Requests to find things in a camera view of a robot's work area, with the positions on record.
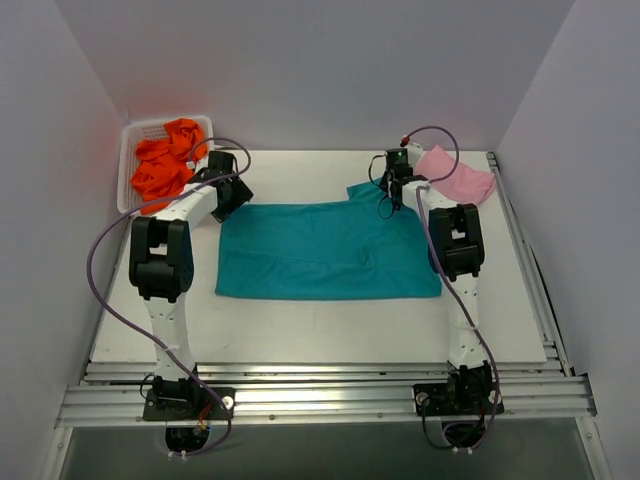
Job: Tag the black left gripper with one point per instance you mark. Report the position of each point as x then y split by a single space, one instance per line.
233 195

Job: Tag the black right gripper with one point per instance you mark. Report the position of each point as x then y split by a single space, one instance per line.
393 181

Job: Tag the teal t-shirt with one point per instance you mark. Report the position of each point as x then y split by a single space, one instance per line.
355 249

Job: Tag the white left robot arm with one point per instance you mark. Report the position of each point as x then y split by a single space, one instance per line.
161 260

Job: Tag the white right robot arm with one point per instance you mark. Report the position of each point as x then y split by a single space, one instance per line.
456 252

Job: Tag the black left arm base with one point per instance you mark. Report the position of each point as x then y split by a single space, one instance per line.
186 401

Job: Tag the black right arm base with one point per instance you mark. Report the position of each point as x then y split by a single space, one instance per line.
450 400

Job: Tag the orange crumpled t-shirt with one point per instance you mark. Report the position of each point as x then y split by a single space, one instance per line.
164 165

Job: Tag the pink folded t-shirt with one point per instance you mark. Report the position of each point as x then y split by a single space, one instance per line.
464 185

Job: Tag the white plastic basket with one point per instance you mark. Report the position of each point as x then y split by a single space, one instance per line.
152 129

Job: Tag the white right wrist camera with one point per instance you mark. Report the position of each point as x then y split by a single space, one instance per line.
414 150

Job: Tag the aluminium side rail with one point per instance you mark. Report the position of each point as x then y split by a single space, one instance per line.
533 280

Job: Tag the aluminium front rail frame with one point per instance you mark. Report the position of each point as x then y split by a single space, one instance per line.
316 422

